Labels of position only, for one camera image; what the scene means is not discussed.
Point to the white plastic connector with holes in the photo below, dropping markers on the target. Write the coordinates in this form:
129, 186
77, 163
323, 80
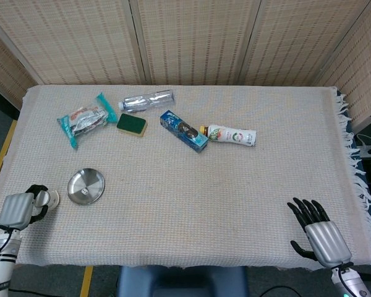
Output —
84, 191

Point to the beige woven tablecloth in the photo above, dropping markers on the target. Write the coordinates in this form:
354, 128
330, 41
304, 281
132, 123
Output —
204, 201

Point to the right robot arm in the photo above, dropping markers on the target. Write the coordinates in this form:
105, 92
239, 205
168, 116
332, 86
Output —
354, 283

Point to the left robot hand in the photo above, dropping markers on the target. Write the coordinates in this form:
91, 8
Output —
15, 210

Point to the white paper cup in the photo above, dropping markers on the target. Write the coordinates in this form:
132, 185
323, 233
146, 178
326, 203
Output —
49, 199

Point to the green yellow sponge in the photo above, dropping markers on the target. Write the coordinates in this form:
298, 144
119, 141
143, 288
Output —
131, 124

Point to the white plastic bracket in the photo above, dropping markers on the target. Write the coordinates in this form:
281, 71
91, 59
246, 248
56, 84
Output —
367, 151

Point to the blue cookie box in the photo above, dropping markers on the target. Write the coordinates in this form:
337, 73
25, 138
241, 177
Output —
185, 133

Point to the teal snack packet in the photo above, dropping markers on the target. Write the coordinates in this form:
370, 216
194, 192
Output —
83, 122

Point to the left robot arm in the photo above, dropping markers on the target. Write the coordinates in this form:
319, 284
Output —
0, 266

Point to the bamboo folding screen panel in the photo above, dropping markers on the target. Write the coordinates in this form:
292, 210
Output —
4, 71
198, 40
358, 71
296, 40
71, 40

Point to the clear plastic water bottle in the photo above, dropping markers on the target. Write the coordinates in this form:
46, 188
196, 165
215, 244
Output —
145, 100

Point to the white drink bottle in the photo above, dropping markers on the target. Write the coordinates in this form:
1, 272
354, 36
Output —
235, 135

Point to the round steel dish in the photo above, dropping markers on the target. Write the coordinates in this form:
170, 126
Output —
92, 181

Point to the blue stool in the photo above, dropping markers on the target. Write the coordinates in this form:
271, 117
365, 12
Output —
182, 283

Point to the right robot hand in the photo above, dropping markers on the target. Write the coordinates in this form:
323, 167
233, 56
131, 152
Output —
327, 242

